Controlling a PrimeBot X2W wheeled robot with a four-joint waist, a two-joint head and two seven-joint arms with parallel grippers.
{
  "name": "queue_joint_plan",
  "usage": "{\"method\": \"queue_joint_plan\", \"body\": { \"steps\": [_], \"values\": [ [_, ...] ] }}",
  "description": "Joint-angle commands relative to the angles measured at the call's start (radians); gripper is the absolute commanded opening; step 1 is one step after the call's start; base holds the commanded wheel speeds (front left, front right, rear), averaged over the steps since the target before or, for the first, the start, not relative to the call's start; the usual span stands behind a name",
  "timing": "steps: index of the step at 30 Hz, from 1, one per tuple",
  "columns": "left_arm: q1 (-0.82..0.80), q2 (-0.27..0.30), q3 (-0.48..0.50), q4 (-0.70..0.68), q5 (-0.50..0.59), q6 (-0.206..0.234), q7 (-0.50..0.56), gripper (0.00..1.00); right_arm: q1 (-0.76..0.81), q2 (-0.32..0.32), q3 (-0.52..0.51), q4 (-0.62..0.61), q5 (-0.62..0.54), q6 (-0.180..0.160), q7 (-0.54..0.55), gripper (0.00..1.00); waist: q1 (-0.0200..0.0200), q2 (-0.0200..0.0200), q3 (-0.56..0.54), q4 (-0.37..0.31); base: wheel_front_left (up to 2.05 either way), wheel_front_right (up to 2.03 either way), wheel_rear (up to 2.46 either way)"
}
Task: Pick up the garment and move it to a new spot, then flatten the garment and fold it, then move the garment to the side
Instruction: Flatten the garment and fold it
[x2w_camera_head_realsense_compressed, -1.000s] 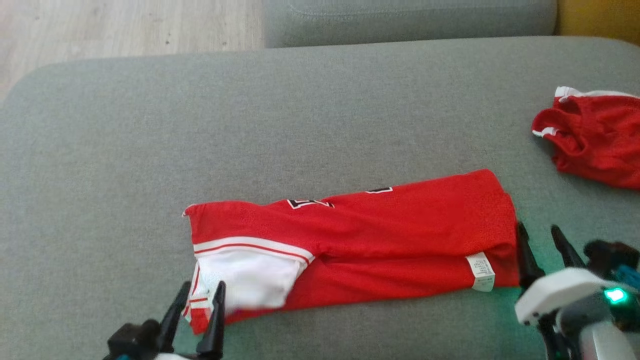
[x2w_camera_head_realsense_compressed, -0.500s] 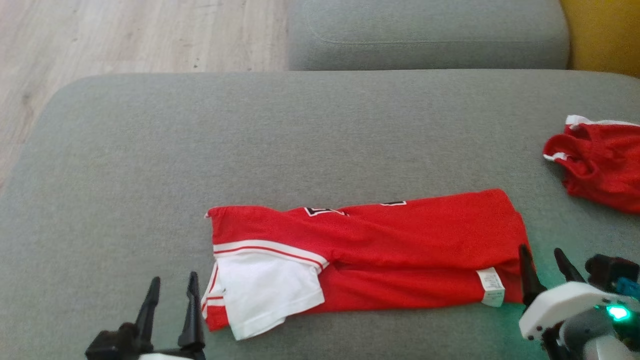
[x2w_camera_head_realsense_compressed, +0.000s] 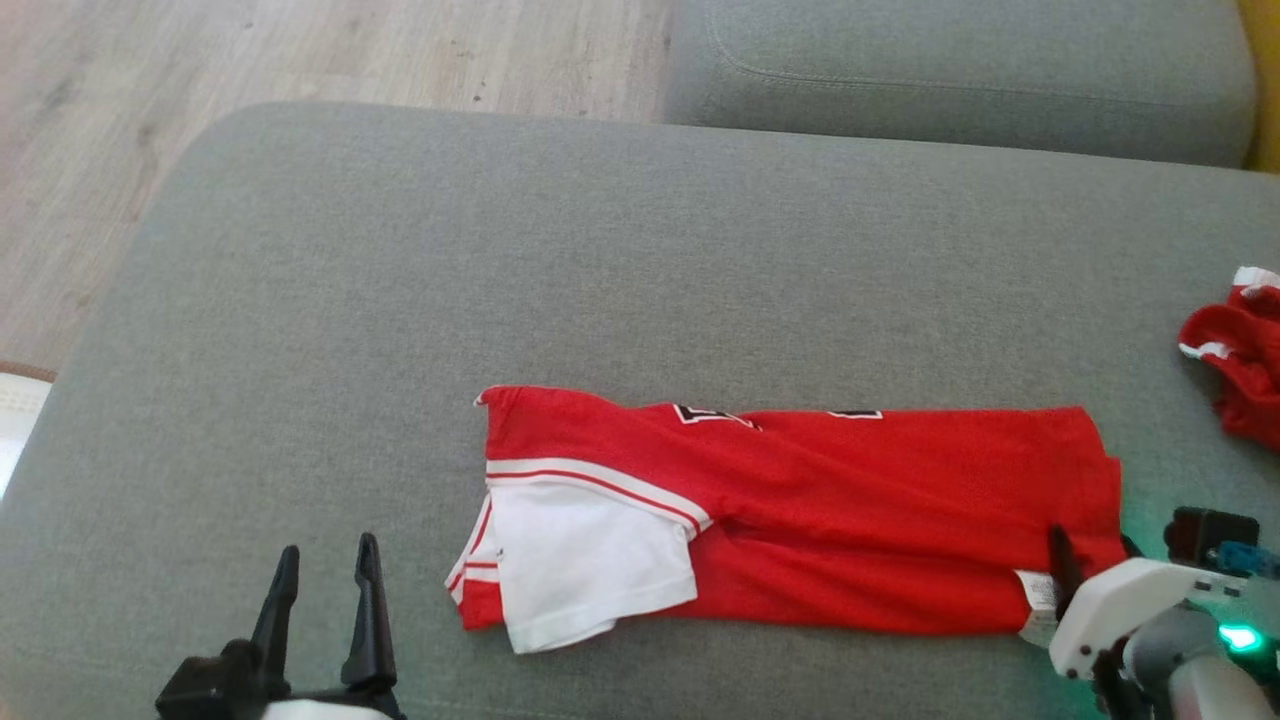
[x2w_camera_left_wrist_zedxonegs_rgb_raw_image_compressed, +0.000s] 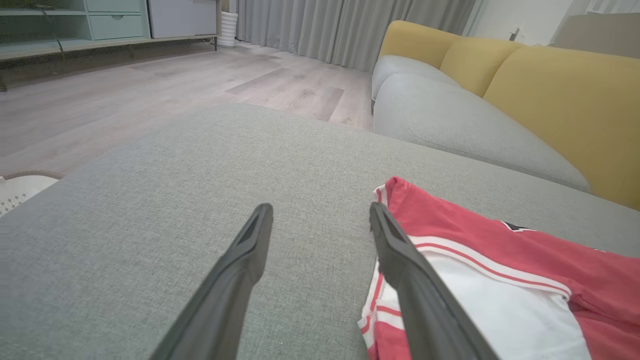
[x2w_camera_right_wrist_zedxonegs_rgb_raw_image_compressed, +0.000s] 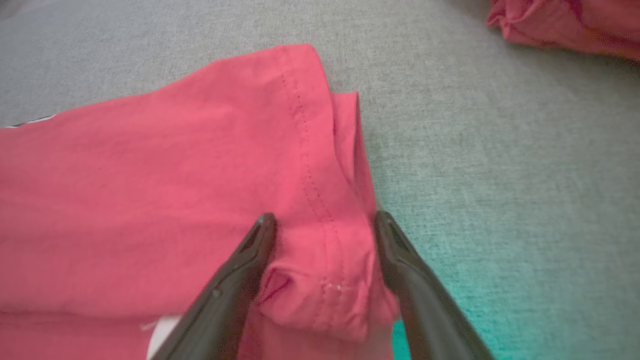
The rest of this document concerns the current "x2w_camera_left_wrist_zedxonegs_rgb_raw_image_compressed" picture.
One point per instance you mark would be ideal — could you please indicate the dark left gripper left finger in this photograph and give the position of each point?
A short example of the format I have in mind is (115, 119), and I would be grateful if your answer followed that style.
(225, 290)

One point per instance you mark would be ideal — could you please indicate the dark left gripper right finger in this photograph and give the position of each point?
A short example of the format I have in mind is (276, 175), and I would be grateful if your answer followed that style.
(420, 295)

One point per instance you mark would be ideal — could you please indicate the red shirt with white sleeves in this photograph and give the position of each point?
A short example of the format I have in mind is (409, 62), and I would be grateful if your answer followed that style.
(500, 280)

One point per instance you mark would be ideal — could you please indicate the large grey sofa seat cushion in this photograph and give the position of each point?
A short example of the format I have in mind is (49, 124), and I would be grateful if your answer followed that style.
(200, 175)

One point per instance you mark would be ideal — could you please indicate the white laundry basket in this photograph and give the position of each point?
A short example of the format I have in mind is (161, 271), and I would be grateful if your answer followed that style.
(20, 192)

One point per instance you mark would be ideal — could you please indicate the yellow sofa back cushion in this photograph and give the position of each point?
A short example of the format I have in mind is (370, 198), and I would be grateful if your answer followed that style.
(415, 40)
(480, 62)
(575, 110)

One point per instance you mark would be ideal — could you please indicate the white ribbed cylinder appliance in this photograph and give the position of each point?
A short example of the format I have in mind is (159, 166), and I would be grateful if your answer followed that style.
(228, 30)

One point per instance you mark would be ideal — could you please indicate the grey pleated curtain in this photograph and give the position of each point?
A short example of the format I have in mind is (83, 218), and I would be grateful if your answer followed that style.
(350, 27)

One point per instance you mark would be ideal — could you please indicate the pale green TV cabinet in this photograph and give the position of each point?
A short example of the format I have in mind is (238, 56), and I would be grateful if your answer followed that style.
(115, 25)

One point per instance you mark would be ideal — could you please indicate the grey upholstered panel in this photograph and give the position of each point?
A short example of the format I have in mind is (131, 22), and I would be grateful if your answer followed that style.
(600, 35)

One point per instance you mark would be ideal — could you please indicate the white wall plug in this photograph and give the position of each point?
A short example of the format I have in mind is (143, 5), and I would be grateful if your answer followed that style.
(515, 34)

